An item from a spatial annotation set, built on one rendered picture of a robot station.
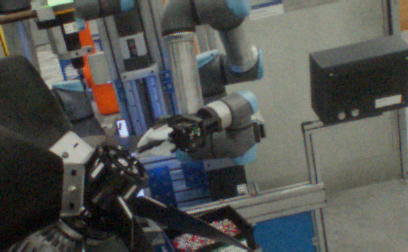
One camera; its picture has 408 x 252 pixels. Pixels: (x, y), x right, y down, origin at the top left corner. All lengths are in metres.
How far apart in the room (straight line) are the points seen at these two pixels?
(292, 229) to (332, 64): 0.54
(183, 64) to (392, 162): 2.25
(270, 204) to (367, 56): 0.52
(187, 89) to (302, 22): 1.68
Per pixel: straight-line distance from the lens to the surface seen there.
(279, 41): 2.80
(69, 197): 0.81
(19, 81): 0.98
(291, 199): 1.44
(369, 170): 3.22
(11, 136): 0.72
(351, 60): 1.32
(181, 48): 1.24
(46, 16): 0.89
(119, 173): 0.81
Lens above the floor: 1.51
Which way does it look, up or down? 17 degrees down
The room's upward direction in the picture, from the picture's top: 12 degrees counter-clockwise
